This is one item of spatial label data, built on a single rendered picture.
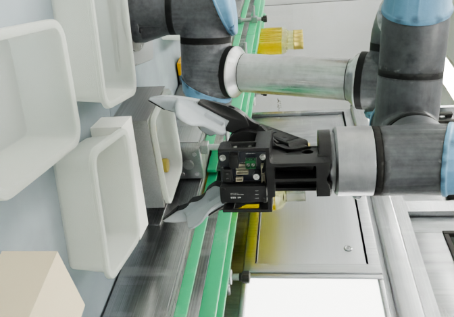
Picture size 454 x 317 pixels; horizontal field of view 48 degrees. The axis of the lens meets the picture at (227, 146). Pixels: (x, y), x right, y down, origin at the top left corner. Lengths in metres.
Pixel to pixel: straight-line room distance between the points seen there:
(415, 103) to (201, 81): 0.61
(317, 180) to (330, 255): 0.84
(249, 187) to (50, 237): 0.40
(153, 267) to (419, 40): 0.71
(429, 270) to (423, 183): 0.87
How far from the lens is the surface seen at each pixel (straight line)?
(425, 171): 0.54
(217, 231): 1.17
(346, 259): 1.34
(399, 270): 1.33
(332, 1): 7.34
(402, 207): 1.56
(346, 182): 0.53
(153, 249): 1.13
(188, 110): 0.55
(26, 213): 0.77
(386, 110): 0.63
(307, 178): 0.51
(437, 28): 0.62
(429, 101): 0.63
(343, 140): 0.53
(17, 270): 0.69
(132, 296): 1.04
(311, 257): 1.34
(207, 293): 1.04
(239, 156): 0.53
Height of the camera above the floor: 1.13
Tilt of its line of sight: 8 degrees down
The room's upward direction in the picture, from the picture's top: 88 degrees clockwise
